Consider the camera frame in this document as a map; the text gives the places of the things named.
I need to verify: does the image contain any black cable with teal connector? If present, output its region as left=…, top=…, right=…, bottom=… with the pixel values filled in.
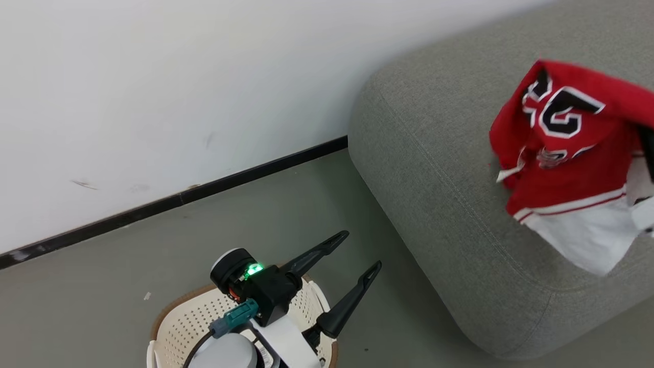
left=181, top=299, right=260, bottom=368

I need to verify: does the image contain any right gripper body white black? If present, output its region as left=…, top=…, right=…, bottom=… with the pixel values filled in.
left=631, top=197, right=654, bottom=237

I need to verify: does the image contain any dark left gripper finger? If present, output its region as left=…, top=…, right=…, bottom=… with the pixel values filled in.
left=283, top=231, right=350, bottom=280
left=316, top=260, right=383, bottom=339

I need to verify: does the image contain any red basketball jersey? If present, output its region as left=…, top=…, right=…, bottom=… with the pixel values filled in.
left=489, top=59, right=654, bottom=277

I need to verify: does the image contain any black wall baseboard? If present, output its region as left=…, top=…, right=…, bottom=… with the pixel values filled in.
left=0, top=135, right=349, bottom=270

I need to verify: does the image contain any beige plastic laundry basket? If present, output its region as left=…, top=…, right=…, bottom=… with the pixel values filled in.
left=147, top=279, right=339, bottom=368

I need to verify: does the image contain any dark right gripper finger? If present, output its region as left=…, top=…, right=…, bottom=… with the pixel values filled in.
left=639, top=125, right=654, bottom=182

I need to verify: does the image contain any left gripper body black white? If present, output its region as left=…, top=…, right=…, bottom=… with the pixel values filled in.
left=210, top=248, right=321, bottom=368

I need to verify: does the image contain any grey fabric sofa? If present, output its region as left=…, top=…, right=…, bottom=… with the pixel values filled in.
left=347, top=0, right=654, bottom=361

